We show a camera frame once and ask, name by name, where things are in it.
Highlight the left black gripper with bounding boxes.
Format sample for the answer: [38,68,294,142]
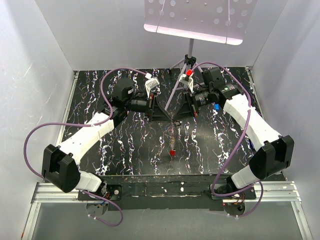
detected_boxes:
[125,92,172,123]

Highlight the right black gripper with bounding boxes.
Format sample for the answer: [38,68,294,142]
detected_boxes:
[172,88,213,122]

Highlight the large toothed keyring disc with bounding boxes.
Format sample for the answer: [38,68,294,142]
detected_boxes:
[168,121,182,157]

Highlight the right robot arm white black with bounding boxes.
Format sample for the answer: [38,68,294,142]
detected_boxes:
[173,67,295,199]

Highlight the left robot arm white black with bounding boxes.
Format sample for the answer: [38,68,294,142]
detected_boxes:
[41,77,172,200]

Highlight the lilac music stand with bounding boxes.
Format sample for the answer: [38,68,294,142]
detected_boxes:
[143,0,258,117]

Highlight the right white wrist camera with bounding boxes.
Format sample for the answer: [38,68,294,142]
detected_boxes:
[178,69,194,93]

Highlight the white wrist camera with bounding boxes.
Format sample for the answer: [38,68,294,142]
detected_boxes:
[144,73,160,98]
[178,69,194,93]

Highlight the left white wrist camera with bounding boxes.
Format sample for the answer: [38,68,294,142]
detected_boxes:
[144,73,160,98]

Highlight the black front rail base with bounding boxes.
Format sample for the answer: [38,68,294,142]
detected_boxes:
[77,173,263,212]

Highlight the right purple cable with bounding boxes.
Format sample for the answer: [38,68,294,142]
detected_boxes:
[191,61,264,217]

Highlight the aluminium frame rail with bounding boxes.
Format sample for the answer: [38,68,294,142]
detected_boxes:
[21,181,313,240]

